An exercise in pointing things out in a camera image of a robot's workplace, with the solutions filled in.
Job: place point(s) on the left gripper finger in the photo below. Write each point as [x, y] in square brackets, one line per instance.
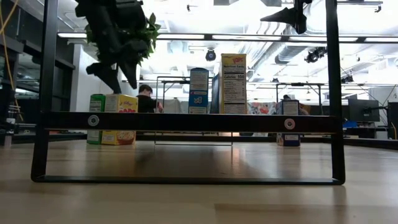
[104, 74]
[130, 70]

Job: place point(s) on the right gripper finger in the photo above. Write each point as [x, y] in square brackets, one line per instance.
[298, 14]

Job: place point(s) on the green Apple Jacks cereal box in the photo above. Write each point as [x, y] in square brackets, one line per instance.
[97, 104]

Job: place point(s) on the yellow Corn Pops cereal box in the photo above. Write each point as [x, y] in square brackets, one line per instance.
[122, 104]
[233, 87]

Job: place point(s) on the dark blue cereal box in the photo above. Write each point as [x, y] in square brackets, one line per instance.
[289, 108]

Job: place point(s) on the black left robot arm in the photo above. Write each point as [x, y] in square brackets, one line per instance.
[105, 12]

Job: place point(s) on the potted green artificial plant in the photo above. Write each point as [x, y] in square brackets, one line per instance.
[152, 34]

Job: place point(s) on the person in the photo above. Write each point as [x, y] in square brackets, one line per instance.
[146, 104]

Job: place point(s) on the black ceiling spotlight cluster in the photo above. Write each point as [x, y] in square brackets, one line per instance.
[315, 54]

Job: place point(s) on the black linear ceiling light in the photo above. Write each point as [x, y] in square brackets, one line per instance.
[360, 39]

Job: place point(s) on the small black ceiling spotlight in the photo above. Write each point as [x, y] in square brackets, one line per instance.
[346, 78]

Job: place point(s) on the colourful printed background item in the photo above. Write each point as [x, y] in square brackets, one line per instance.
[262, 109]

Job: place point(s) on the black computer monitor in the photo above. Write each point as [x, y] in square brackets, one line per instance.
[363, 110]

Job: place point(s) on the blue background item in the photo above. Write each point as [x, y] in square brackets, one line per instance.
[349, 124]

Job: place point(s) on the black background cabinet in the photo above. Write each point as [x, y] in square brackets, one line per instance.
[392, 119]

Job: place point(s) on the black frame wooden shelf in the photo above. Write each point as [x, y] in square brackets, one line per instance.
[186, 123]

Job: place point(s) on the black round ceiling camera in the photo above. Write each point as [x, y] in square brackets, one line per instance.
[211, 55]

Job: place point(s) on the black aluminium rig frame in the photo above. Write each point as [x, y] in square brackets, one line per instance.
[186, 138]

